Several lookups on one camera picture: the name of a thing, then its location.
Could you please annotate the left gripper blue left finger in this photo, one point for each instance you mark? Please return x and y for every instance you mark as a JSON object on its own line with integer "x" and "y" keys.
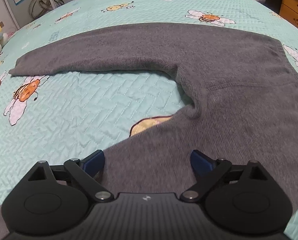
{"x": 94, "y": 163}

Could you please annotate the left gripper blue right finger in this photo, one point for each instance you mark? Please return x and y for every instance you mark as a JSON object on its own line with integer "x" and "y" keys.
{"x": 201, "y": 163}

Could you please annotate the grey knitted sweater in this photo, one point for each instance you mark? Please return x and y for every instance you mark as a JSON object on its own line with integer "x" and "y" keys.
{"x": 245, "y": 117}

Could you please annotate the mint quilted bee bedspread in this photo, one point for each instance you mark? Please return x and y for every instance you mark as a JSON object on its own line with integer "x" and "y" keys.
{"x": 73, "y": 114}

